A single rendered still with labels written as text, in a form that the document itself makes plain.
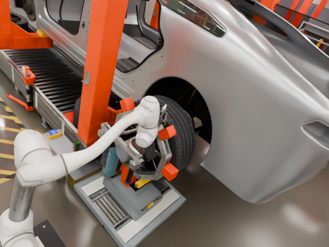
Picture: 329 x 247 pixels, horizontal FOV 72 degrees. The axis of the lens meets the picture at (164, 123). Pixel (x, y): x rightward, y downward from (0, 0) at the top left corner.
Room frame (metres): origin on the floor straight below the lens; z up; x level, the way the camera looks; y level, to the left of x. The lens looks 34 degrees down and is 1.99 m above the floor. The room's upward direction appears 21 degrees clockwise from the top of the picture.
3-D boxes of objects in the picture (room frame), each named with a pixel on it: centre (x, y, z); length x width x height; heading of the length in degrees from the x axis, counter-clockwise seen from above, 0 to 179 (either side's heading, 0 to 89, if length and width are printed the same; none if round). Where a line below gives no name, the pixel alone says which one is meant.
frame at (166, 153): (1.31, 0.12, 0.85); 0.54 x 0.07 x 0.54; 60
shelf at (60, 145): (1.38, 0.77, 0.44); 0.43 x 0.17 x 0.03; 60
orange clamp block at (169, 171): (1.15, -0.16, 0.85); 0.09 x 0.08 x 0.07; 60
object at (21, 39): (2.80, 2.10, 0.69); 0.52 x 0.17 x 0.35; 150
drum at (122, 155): (1.24, 0.16, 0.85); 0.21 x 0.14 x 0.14; 150
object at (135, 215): (1.46, 0.05, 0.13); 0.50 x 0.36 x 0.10; 60
